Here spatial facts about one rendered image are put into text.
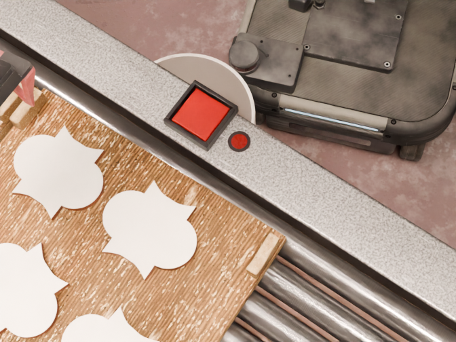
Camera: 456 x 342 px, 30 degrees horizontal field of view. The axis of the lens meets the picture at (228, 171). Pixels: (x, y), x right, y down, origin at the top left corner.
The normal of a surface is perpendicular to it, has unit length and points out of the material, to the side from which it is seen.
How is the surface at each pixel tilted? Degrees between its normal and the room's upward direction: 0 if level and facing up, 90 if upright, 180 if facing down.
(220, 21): 0
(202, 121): 0
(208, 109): 0
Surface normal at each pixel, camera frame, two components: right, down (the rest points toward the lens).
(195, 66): -0.11, 0.91
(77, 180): -0.06, -0.36
